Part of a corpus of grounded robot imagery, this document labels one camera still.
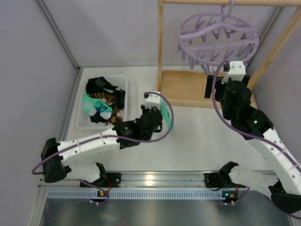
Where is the mint green sock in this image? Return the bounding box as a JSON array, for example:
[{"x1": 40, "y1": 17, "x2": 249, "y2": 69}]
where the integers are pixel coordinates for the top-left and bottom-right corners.
[
  {"x1": 160, "y1": 99, "x2": 174, "y2": 130},
  {"x1": 82, "y1": 94, "x2": 112, "y2": 121}
]

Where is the black blue sock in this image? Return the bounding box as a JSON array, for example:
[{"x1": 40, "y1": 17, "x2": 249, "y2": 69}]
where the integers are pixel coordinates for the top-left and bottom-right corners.
[{"x1": 86, "y1": 77, "x2": 126, "y2": 110}]

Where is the brown striped sock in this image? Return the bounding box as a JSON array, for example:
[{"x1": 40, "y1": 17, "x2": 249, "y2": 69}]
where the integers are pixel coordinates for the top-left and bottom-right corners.
[{"x1": 89, "y1": 92, "x2": 124, "y2": 125}]

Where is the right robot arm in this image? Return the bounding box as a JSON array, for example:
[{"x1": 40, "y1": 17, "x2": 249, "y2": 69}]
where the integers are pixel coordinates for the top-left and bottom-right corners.
[{"x1": 205, "y1": 75, "x2": 301, "y2": 214}]

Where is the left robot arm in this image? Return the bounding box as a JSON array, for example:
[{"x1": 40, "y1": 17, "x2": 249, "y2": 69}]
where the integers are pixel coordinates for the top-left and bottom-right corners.
[{"x1": 41, "y1": 107, "x2": 163, "y2": 183}]

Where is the purple round clip hanger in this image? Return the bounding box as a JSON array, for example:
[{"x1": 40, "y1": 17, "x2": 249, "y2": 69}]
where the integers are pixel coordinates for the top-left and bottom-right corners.
[{"x1": 177, "y1": 1, "x2": 259, "y2": 75}]

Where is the white plastic laundry basket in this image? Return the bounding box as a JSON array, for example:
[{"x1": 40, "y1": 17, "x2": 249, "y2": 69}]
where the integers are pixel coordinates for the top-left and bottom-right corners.
[{"x1": 77, "y1": 75, "x2": 128, "y2": 130}]

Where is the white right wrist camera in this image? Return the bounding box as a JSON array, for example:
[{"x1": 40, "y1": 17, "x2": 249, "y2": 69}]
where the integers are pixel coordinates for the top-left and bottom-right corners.
[{"x1": 222, "y1": 61, "x2": 246, "y2": 84}]

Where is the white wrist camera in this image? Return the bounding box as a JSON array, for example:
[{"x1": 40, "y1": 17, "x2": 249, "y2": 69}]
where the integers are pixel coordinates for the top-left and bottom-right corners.
[
  {"x1": 222, "y1": 61, "x2": 246, "y2": 84},
  {"x1": 144, "y1": 91, "x2": 161, "y2": 111}
]

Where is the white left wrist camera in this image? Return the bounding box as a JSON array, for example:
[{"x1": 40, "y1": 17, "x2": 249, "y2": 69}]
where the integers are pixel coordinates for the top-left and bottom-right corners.
[{"x1": 144, "y1": 91, "x2": 161, "y2": 111}]

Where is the wooden hanger rack frame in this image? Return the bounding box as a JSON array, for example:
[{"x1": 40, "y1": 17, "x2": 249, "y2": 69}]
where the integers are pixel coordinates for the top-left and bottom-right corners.
[{"x1": 156, "y1": 0, "x2": 301, "y2": 108}]

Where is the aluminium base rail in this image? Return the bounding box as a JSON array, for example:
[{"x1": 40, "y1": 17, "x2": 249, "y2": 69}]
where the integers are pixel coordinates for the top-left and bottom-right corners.
[{"x1": 39, "y1": 170, "x2": 280, "y2": 189}]

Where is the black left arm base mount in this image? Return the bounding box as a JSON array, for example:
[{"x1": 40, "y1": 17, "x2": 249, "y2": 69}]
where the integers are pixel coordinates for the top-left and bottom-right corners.
[{"x1": 77, "y1": 172, "x2": 121, "y2": 188}]

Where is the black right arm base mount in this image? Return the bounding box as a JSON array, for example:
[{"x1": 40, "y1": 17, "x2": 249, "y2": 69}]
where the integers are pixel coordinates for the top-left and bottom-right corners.
[{"x1": 204, "y1": 172, "x2": 233, "y2": 191}]

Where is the grey slotted cable duct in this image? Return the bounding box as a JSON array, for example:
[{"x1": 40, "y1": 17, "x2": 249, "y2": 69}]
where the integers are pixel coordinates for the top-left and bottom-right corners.
[{"x1": 47, "y1": 189, "x2": 237, "y2": 201}]

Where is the aluminium frame post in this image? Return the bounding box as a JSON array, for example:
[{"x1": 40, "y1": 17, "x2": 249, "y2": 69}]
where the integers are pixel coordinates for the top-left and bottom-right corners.
[{"x1": 35, "y1": 0, "x2": 80, "y2": 72}]

